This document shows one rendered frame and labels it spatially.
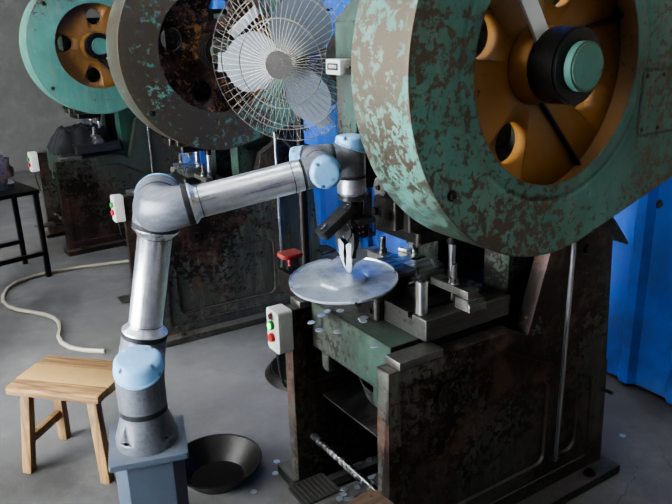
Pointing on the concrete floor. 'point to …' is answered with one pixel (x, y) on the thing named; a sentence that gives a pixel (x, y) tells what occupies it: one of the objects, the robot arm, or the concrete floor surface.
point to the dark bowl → (220, 462)
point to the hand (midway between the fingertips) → (347, 268)
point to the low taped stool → (38, 379)
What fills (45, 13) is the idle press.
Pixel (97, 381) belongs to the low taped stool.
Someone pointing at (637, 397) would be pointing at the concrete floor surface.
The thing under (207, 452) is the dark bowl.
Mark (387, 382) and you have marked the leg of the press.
